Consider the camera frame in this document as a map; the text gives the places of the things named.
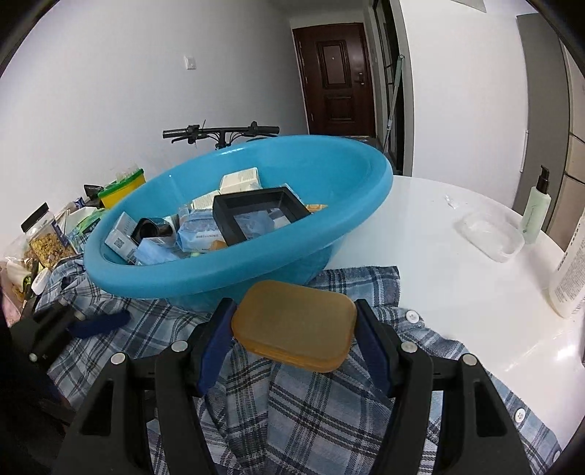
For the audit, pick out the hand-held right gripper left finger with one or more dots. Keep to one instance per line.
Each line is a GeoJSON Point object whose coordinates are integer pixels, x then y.
{"type": "Point", "coordinates": [215, 351]}

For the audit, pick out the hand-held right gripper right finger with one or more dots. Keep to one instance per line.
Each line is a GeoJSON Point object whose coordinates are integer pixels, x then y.
{"type": "Point", "coordinates": [372, 347]}

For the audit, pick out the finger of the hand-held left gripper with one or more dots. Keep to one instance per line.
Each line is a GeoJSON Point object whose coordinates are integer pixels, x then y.
{"type": "Point", "coordinates": [98, 324]}

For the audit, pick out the amber plastic box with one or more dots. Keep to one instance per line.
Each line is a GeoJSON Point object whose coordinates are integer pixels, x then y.
{"type": "Point", "coordinates": [295, 324]}

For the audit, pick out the blue plastic basin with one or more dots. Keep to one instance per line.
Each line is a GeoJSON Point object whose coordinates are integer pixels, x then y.
{"type": "Point", "coordinates": [256, 269]}

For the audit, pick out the light blue patterned box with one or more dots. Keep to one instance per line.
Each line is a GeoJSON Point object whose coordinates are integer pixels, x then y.
{"type": "Point", "coordinates": [201, 230]}
{"type": "Point", "coordinates": [157, 253]}

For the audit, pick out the small black cube box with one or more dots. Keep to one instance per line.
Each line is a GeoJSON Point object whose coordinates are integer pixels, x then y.
{"type": "Point", "coordinates": [146, 230]}

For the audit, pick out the black square frame box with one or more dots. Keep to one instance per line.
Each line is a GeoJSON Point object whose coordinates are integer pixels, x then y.
{"type": "Point", "coordinates": [219, 219]}

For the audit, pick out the white round lid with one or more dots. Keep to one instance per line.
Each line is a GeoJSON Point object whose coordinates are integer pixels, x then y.
{"type": "Point", "coordinates": [40, 281]}

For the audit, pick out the pink cloth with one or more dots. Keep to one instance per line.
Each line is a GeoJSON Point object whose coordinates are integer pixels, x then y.
{"type": "Point", "coordinates": [10, 310]}

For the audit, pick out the blue white carton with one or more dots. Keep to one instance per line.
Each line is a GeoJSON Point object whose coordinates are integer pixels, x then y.
{"type": "Point", "coordinates": [119, 237]}

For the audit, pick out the clear jar with black lid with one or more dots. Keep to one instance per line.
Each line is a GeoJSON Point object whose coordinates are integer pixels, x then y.
{"type": "Point", "coordinates": [48, 242]}

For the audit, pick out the blue plaid shirt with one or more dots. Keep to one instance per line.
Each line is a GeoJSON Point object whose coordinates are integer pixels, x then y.
{"type": "Point", "coordinates": [311, 424]}

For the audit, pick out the green packet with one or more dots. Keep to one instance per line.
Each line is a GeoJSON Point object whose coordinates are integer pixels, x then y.
{"type": "Point", "coordinates": [89, 224]}

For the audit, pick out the white bowl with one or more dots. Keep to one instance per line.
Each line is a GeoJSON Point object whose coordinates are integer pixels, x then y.
{"type": "Point", "coordinates": [75, 221]}

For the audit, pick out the dark clip object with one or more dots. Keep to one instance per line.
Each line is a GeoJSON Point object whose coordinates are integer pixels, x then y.
{"type": "Point", "coordinates": [93, 194]}

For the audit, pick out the yellow container with green lid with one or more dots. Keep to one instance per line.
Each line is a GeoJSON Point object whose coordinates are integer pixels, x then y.
{"type": "Point", "coordinates": [121, 192]}

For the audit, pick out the orange packet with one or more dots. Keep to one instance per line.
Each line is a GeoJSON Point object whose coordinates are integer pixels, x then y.
{"type": "Point", "coordinates": [316, 208]}

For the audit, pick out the white small box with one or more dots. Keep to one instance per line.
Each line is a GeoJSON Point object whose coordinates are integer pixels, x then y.
{"type": "Point", "coordinates": [240, 180]}
{"type": "Point", "coordinates": [205, 201]}

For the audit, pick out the clear plastic tray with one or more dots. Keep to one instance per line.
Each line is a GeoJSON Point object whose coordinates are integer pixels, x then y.
{"type": "Point", "coordinates": [491, 235]}

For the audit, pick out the white lotion bottle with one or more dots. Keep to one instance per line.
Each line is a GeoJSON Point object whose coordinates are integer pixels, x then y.
{"type": "Point", "coordinates": [569, 278]}

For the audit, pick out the green pump bottle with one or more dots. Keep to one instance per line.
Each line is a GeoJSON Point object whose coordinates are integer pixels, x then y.
{"type": "Point", "coordinates": [535, 214]}

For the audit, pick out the dark brown door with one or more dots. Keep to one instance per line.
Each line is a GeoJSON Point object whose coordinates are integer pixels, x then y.
{"type": "Point", "coordinates": [336, 77]}

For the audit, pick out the grey cabinet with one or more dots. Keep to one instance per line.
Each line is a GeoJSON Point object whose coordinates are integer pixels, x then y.
{"type": "Point", "coordinates": [548, 114]}

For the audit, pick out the white wall switch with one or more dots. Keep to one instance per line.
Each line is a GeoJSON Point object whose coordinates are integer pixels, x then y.
{"type": "Point", "coordinates": [190, 62]}

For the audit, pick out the framed wall picture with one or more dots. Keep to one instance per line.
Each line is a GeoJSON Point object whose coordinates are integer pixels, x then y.
{"type": "Point", "coordinates": [468, 4]}

